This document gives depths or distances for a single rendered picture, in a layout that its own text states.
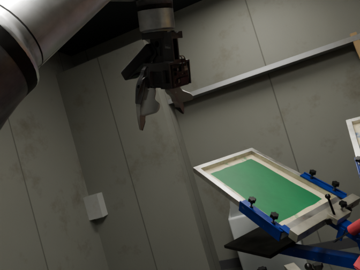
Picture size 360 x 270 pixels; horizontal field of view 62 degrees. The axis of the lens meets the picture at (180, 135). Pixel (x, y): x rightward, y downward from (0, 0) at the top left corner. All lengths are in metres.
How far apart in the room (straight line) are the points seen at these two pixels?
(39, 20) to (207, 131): 3.85
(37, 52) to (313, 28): 4.03
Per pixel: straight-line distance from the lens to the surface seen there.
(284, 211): 1.92
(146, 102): 0.65
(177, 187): 3.75
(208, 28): 4.31
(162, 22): 0.64
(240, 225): 3.45
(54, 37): 0.33
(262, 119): 4.04
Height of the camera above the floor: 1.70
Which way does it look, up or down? 3 degrees up
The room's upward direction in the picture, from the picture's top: 16 degrees counter-clockwise
